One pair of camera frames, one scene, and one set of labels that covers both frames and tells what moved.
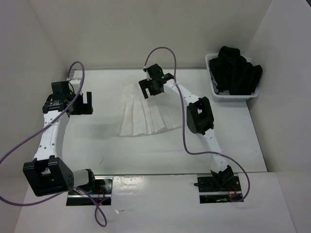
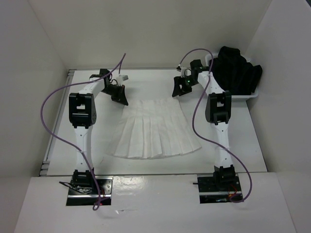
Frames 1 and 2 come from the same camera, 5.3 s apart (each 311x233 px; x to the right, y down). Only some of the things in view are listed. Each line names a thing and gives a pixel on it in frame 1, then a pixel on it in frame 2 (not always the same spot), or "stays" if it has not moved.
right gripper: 145,84 → 178,81
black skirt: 232,73 stays
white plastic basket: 225,96 stays
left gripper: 85,108 → 120,96
